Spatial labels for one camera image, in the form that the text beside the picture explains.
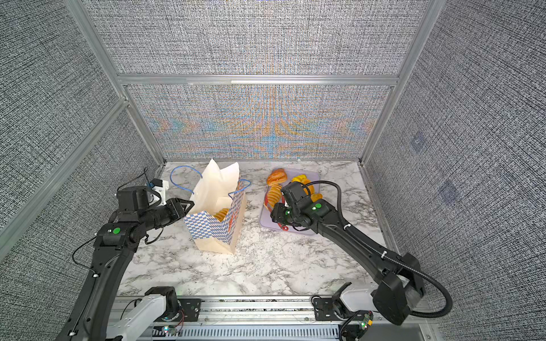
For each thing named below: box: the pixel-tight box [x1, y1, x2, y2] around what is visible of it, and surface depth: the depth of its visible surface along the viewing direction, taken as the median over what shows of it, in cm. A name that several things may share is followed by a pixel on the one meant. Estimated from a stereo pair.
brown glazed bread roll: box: [266, 167, 288, 187], surface depth 108 cm
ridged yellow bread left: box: [267, 183, 283, 208], surface depth 105 cm
